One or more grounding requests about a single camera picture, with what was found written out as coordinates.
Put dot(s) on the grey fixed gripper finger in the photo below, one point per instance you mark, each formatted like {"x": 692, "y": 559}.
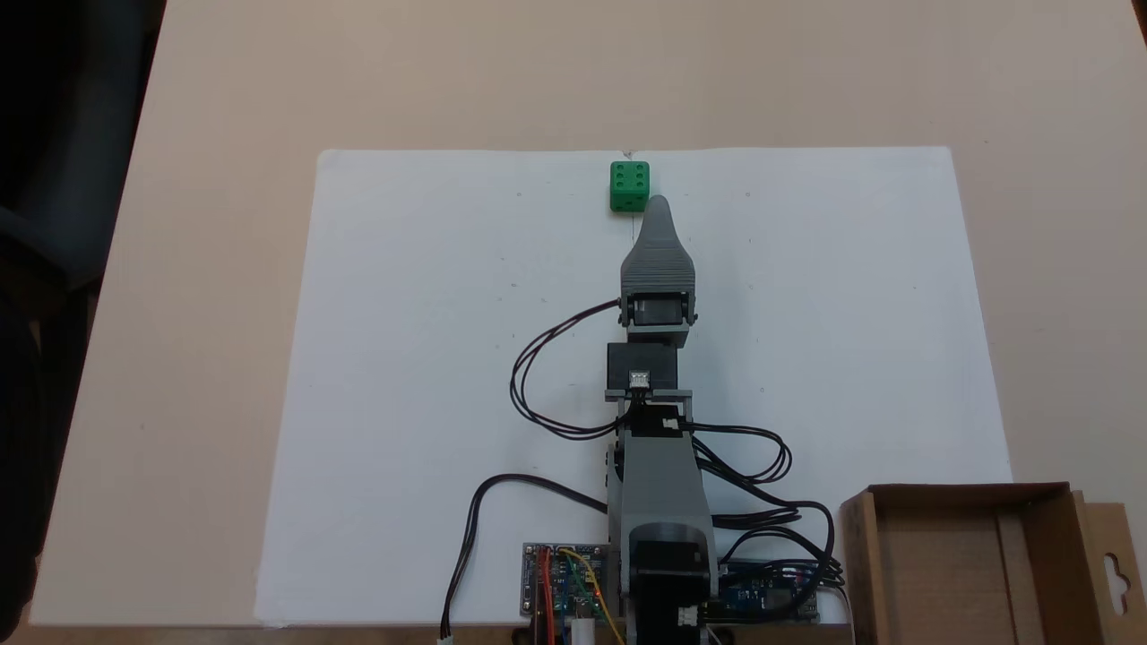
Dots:
{"x": 659, "y": 264}

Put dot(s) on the green dice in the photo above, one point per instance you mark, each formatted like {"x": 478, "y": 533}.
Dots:
{"x": 629, "y": 184}

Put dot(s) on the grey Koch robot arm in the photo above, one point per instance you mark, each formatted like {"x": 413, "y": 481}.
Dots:
{"x": 659, "y": 484}

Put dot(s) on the white paper sheet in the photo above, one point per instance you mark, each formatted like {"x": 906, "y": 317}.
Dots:
{"x": 403, "y": 358}

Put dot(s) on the blue circuit board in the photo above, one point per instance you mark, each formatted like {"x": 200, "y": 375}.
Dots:
{"x": 762, "y": 598}

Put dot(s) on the white plug connector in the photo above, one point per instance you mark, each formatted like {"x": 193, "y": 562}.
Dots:
{"x": 582, "y": 634}

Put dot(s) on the brown cardboard box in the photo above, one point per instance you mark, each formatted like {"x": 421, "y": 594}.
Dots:
{"x": 950, "y": 573}

